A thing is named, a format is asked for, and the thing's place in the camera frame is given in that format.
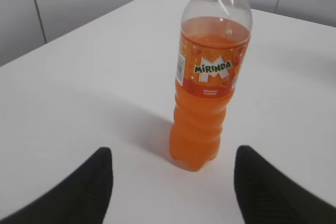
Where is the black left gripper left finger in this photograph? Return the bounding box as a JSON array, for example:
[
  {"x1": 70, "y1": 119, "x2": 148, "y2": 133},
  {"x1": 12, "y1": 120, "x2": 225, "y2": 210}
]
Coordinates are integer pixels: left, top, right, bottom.
[{"x1": 1, "y1": 147, "x2": 113, "y2": 223}]

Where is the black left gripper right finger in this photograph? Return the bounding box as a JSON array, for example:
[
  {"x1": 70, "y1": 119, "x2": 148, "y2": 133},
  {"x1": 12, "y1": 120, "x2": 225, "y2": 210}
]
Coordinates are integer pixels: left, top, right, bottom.
[{"x1": 234, "y1": 145, "x2": 335, "y2": 223}]

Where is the orange soda plastic bottle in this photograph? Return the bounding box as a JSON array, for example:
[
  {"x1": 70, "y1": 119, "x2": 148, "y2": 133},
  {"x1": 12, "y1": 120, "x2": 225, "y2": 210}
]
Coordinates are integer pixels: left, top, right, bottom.
[{"x1": 170, "y1": 0, "x2": 253, "y2": 171}]

